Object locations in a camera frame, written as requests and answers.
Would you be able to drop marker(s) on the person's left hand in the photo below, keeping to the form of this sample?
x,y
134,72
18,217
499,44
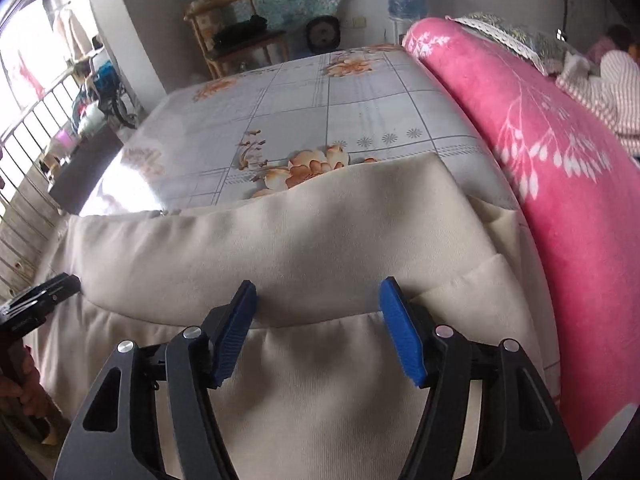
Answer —
x,y
33,398

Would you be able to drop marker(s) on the dark low cabinet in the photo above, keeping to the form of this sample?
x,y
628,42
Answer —
x,y
74,183

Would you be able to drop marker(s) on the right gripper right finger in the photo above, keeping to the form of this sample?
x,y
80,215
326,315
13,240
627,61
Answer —
x,y
488,413

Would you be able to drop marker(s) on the pink floral blanket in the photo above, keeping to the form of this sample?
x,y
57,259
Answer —
x,y
579,191

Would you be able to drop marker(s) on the white water dispenser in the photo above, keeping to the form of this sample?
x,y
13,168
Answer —
x,y
400,28

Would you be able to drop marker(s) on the floral grey bed sheet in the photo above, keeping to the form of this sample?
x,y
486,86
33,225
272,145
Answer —
x,y
212,143

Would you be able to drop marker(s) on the beige jacket with black trim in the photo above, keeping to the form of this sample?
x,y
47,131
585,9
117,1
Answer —
x,y
318,391

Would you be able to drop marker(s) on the black bag on chair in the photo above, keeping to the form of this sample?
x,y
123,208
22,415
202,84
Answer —
x,y
238,33

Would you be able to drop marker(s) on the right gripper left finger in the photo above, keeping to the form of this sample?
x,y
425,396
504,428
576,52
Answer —
x,y
149,409

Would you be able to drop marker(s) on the child in blue pajamas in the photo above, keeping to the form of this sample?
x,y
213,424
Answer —
x,y
616,38

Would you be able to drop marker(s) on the wooden chair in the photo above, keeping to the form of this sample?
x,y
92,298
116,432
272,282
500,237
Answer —
x,y
206,17

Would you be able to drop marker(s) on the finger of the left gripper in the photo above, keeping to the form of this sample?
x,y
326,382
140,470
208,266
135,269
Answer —
x,y
40,300

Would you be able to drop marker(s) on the lace trimmed grey pillow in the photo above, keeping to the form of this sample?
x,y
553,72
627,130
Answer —
x,y
544,51

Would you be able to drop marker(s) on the metal balcony railing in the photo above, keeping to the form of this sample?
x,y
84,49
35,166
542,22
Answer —
x,y
29,215

